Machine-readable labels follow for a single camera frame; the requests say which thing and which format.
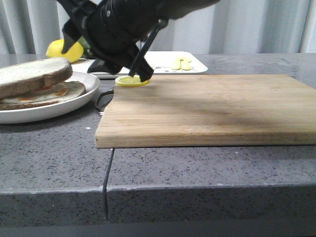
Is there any fried egg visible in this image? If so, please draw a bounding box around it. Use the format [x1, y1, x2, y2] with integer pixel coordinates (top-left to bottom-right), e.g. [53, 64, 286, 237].
[0, 83, 67, 104]

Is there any yellow plastic knife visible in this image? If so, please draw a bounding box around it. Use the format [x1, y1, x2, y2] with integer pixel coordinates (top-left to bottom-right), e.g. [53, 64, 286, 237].
[180, 57, 192, 71]

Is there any yellow lemon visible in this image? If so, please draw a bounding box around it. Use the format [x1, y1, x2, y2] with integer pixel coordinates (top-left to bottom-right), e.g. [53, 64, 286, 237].
[46, 39, 84, 63]

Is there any yellow plastic fork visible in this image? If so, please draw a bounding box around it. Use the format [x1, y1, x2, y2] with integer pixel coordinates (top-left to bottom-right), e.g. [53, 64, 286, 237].
[171, 57, 183, 70]

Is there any white bear-print tray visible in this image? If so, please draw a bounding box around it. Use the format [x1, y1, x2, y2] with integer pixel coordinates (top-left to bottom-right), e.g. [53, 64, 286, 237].
[72, 51, 208, 79]

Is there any wooden cutting board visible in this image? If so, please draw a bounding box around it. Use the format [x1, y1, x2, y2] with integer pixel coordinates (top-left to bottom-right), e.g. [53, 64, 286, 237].
[95, 75, 316, 148]

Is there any grey curtain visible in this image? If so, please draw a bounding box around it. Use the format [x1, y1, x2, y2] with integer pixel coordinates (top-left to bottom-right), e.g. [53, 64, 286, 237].
[0, 0, 316, 54]

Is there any green lime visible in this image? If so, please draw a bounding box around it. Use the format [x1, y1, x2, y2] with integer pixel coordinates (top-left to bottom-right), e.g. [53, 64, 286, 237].
[78, 36, 91, 58]

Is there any metal cutting board handle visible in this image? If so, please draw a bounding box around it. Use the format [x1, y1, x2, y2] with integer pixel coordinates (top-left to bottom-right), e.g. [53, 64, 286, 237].
[94, 89, 114, 112]

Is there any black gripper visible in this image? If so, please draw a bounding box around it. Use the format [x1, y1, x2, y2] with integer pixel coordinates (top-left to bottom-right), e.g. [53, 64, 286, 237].
[59, 0, 167, 81]

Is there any bread slice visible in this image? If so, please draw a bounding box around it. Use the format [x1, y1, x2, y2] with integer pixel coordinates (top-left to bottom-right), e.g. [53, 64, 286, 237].
[0, 57, 73, 99]
[0, 81, 86, 111]

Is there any white round plate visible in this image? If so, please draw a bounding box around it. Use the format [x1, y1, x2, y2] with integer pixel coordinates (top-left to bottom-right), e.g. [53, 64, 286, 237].
[0, 72, 100, 124]

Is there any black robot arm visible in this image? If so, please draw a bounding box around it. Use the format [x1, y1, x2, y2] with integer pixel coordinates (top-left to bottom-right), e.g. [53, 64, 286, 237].
[59, 0, 216, 81]

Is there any lemon slice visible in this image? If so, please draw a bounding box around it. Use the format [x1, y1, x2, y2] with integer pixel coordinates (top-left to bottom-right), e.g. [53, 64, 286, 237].
[115, 75, 150, 87]

